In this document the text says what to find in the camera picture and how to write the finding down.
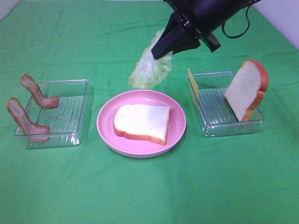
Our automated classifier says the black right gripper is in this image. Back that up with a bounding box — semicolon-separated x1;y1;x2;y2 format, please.
151;0;258;59

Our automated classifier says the green lettuce leaf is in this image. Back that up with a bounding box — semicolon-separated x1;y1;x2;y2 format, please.
128;29;172;89

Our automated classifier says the bread slice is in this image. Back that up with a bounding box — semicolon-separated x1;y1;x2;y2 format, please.
114;104;171;146
224;59;269;121

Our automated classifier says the bacon strip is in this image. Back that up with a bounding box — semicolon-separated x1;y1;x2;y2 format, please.
6;97;50;143
20;73;59;108

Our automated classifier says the yellow cheese slice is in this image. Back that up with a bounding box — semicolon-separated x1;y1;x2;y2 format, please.
188;68;199;99

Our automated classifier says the right clear plastic tray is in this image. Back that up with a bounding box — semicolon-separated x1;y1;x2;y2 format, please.
188;71;264;137

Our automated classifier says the clear plastic tray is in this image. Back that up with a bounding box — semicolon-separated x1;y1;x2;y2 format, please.
14;79;89;149
188;71;264;137

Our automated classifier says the pink round plate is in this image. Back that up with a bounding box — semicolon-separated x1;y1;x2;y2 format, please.
96;90;186;158

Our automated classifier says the left clear plastic tray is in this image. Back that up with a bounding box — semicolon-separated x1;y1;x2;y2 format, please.
14;79;89;149

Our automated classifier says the green tablecloth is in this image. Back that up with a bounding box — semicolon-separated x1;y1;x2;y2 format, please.
0;0;299;224

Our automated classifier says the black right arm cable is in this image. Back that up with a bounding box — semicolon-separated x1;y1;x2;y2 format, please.
221;0;262;39

